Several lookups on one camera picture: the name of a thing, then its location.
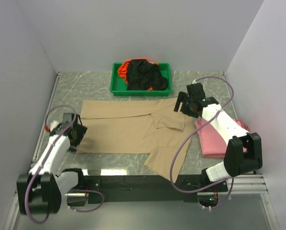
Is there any beige t shirt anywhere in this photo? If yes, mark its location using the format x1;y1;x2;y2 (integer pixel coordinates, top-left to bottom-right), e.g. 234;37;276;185
77;98;194;182

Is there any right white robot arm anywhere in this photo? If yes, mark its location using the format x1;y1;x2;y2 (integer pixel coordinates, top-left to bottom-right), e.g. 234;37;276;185
174;83;262;191

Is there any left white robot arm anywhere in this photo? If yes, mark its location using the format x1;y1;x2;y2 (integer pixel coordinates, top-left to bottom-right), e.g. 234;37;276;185
16;113;87;215

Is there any light pink folded t shirt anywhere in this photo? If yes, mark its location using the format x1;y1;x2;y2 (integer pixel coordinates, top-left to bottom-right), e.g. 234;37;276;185
195;114;250;158

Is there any black t shirt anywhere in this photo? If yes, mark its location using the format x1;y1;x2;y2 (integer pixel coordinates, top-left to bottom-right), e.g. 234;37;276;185
126;59;168;91

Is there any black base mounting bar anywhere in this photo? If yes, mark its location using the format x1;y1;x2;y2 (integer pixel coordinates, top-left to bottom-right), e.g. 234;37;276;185
67;175;228;207

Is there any green plastic bin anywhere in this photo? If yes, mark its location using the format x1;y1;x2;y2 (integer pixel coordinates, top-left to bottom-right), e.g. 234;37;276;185
110;62;172;97

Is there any orange t shirt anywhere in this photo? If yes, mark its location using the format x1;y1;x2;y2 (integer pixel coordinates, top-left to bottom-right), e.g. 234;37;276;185
117;59;152;91

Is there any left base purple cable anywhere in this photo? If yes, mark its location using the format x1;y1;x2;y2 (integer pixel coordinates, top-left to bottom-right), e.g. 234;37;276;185
66;190;105;213

